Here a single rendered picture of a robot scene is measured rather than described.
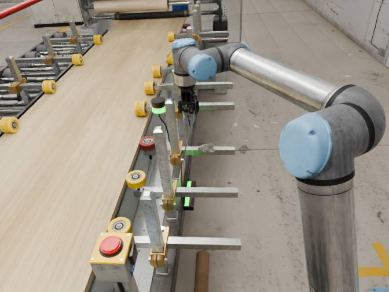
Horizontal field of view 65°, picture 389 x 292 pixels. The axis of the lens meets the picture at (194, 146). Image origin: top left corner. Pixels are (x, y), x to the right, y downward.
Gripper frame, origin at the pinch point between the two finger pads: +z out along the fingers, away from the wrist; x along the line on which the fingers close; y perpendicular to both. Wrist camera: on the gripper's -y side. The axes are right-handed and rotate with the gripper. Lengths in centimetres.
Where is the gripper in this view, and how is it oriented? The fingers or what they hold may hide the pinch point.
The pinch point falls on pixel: (190, 123)
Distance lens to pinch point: 134.6
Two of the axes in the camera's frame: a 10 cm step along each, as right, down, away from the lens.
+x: 10.0, 0.0, -0.9
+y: -0.7, 5.9, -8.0
